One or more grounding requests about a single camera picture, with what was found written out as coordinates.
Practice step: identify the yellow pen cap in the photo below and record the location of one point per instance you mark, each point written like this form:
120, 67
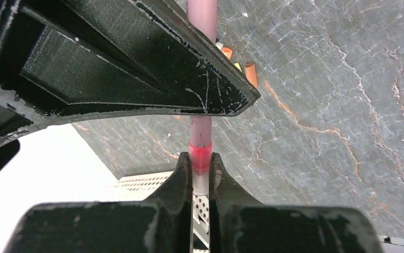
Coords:
238, 66

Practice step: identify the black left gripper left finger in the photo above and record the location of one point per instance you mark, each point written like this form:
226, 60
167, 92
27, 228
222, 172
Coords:
162, 222

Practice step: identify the brown pen cap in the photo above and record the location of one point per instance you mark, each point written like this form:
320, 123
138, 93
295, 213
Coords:
251, 75

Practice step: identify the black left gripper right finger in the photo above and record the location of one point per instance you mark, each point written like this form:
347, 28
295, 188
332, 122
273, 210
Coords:
241, 223

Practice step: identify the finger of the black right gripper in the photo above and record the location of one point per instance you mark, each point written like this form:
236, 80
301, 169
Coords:
69, 61

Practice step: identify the pink pen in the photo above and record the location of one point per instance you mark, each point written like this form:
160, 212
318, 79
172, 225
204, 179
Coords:
203, 16

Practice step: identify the orange pen cap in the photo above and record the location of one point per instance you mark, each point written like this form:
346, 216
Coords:
227, 52

